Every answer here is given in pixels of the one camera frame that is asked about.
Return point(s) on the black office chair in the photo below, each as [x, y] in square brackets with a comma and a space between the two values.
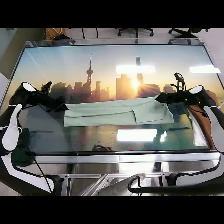
[183, 32]

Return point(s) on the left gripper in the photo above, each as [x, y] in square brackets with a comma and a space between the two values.
[58, 106]

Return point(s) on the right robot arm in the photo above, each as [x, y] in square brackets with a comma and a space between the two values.
[206, 100]

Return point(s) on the brown garment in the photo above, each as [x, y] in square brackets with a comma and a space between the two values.
[202, 126]

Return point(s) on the pale green shirt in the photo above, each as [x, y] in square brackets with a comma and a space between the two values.
[116, 112]

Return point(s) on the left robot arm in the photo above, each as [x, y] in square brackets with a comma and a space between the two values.
[13, 130]

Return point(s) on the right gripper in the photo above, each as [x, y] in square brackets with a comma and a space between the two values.
[164, 97]

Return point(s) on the silver frame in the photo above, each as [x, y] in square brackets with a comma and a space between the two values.
[110, 173]

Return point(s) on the dark green garment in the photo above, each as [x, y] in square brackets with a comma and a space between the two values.
[23, 150]

